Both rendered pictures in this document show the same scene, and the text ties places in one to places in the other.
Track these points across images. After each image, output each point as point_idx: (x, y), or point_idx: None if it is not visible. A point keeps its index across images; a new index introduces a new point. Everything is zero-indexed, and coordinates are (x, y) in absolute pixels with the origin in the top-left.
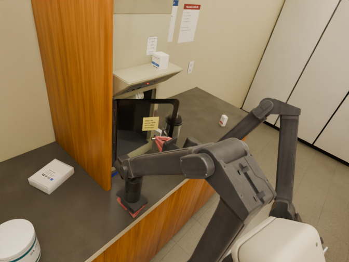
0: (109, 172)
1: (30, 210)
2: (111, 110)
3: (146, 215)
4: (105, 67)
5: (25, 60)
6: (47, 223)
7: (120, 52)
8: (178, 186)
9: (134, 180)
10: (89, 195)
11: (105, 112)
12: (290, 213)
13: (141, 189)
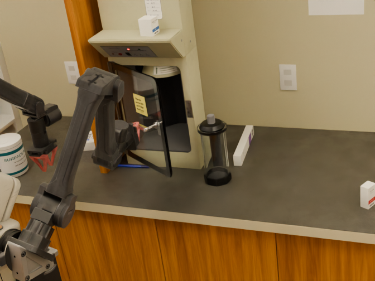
0: None
1: (56, 153)
2: (84, 67)
3: (111, 227)
4: (68, 20)
5: None
6: (47, 165)
7: (111, 11)
8: (152, 214)
9: (29, 119)
10: (90, 167)
11: (77, 65)
12: (34, 196)
13: (37, 134)
